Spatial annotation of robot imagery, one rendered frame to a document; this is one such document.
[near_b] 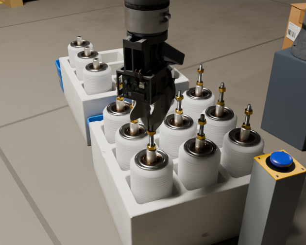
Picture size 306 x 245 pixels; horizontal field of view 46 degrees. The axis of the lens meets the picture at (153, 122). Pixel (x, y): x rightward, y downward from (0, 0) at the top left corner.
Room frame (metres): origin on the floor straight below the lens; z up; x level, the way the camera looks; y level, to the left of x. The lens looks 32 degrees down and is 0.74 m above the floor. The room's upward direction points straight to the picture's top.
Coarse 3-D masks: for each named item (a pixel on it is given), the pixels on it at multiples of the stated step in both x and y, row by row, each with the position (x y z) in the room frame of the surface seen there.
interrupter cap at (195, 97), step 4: (192, 88) 0.96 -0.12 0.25; (204, 88) 0.96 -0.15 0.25; (188, 92) 0.93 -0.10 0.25; (192, 92) 0.93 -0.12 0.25; (204, 92) 0.93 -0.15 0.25; (208, 92) 0.93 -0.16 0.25; (188, 96) 0.91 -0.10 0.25; (192, 96) 0.91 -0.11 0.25; (196, 96) 0.91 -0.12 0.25; (200, 96) 0.91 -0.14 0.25; (204, 96) 0.91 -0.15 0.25; (208, 96) 0.91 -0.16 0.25; (200, 100) 0.89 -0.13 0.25
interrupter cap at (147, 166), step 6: (144, 150) 0.65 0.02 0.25; (138, 156) 0.63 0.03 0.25; (144, 156) 0.63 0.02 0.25; (162, 156) 0.63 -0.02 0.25; (168, 156) 0.63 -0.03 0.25; (138, 162) 0.61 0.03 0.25; (144, 162) 0.61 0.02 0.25; (156, 162) 0.61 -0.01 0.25; (162, 162) 0.61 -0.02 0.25; (168, 162) 0.61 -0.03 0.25; (144, 168) 0.59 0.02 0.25; (150, 168) 0.59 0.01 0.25; (156, 168) 0.59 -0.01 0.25; (162, 168) 0.59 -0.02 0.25
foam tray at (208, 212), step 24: (96, 144) 0.81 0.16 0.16; (96, 168) 0.84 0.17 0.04; (120, 192) 0.60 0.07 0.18; (192, 192) 0.60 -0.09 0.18; (216, 192) 0.60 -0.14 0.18; (240, 192) 0.62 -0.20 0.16; (120, 216) 0.60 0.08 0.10; (144, 216) 0.54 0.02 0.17; (168, 216) 0.55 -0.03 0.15; (192, 216) 0.58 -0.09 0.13; (216, 216) 0.60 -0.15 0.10; (240, 216) 0.62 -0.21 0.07; (144, 240) 0.54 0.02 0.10; (168, 240) 0.56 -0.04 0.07; (192, 240) 0.58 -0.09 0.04; (216, 240) 0.60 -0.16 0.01
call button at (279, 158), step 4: (276, 152) 0.55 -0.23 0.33; (280, 152) 0.55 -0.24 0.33; (284, 152) 0.55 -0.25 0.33; (272, 156) 0.53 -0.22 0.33; (276, 156) 0.53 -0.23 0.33; (280, 156) 0.53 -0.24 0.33; (284, 156) 0.53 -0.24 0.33; (288, 156) 0.53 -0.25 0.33; (272, 160) 0.52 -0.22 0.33; (276, 160) 0.52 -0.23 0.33; (280, 160) 0.52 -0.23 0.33; (284, 160) 0.52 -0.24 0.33; (288, 160) 0.52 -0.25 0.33; (292, 160) 0.52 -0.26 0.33; (272, 164) 0.53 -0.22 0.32; (276, 164) 0.52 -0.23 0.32; (280, 164) 0.51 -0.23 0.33; (284, 164) 0.51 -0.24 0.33; (288, 164) 0.51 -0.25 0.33; (280, 168) 0.52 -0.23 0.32; (284, 168) 0.52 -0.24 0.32
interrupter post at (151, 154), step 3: (147, 150) 0.62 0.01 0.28; (150, 150) 0.62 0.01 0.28; (153, 150) 0.62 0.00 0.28; (156, 150) 0.62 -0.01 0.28; (147, 153) 0.62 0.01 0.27; (150, 153) 0.61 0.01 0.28; (153, 153) 0.61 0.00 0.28; (156, 153) 0.62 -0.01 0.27; (147, 156) 0.62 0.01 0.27; (150, 156) 0.61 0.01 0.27; (153, 156) 0.61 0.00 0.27; (156, 156) 0.62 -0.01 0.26; (147, 159) 0.62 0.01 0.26; (150, 159) 0.61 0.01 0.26; (153, 159) 0.61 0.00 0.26; (156, 159) 0.62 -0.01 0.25; (150, 162) 0.61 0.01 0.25; (153, 162) 0.61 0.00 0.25
